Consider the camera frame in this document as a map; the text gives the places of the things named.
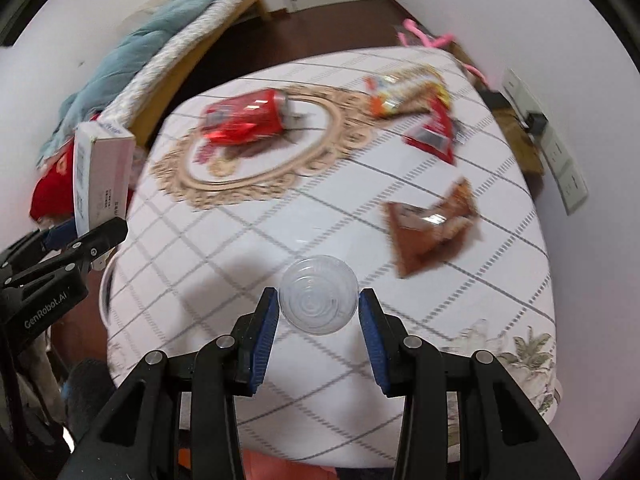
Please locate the brown wooden side cabinet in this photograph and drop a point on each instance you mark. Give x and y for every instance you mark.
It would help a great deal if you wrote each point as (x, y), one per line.
(525, 152)

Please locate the orange snack wrapper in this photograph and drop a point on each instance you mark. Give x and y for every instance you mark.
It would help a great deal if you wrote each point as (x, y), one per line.
(410, 90)

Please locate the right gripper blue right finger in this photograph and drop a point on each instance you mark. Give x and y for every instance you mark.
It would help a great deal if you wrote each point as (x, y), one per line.
(383, 335)

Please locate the clear plastic lid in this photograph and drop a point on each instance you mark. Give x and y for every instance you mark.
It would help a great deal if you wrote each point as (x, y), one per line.
(318, 295)

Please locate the light blue duvet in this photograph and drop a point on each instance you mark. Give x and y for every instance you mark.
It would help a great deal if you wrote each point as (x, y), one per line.
(119, 66)

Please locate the white round trash bin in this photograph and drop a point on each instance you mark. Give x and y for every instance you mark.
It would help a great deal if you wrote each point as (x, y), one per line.
(105, 292)

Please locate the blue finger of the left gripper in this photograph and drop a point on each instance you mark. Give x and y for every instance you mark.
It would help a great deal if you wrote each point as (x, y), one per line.
(60, 236)
(96, 247)

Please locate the grey checked bed sheet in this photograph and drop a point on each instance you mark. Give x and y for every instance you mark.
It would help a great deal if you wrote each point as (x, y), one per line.
(124, 109)

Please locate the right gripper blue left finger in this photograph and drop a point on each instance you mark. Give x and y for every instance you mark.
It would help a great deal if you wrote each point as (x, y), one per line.
(254, 335)

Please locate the crushed red soda can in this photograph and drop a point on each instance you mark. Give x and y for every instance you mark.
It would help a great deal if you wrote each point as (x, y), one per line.
(247, 118)

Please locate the white cardboard box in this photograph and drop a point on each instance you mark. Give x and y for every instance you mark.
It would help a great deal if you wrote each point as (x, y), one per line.
(103, 155)

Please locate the brown snack wrapper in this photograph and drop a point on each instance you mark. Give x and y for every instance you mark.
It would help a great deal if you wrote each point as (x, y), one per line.
(423, 237)

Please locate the wooden bed frame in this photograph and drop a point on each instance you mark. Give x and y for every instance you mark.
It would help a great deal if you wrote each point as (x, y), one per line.
(152, 113)

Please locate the wall power socket strip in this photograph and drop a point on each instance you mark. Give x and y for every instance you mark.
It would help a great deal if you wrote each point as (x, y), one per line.
(565, 171)

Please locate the white patterned tablecloth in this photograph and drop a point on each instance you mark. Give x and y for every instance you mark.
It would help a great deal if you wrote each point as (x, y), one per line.
(185, 274)

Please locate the small red snack wrapper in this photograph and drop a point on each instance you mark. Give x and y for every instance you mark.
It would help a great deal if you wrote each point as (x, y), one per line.
(434, 134)

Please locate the black power adapter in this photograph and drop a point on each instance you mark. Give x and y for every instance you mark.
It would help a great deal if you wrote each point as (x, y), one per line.
(535, 123)

